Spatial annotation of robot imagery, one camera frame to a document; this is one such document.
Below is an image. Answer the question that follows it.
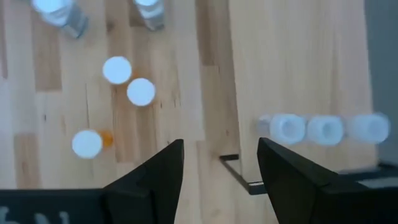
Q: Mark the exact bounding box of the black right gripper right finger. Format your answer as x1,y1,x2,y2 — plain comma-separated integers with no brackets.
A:
257,137,343,224

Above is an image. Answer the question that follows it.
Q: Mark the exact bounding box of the wooden shelf with black frame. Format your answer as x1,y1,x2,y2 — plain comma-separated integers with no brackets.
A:
219,0,398,195

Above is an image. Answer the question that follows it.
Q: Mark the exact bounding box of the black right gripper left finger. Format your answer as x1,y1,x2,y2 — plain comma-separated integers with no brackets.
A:
102,139,185,224

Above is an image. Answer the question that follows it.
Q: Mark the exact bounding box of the orange pill bottle white cap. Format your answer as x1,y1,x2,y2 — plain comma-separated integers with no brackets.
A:
71,129,114,160
126,77,156,107
102,55,137,85

